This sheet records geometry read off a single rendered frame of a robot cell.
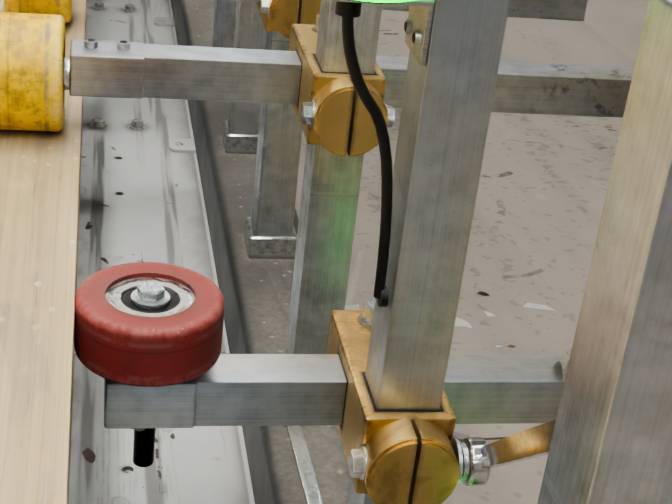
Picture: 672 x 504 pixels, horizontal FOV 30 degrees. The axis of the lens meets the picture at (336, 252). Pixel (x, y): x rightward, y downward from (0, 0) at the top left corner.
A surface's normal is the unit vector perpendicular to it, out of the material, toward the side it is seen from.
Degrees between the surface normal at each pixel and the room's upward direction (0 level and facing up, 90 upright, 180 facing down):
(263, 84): 90
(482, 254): 0
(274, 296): 0
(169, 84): 90
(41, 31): 25
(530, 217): 0
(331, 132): 90
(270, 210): 90
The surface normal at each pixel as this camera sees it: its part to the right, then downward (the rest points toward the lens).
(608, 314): -0.98, -0.02
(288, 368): 0.11, -0.89
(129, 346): -0.18, 0.43
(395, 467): 0.16, 0.46
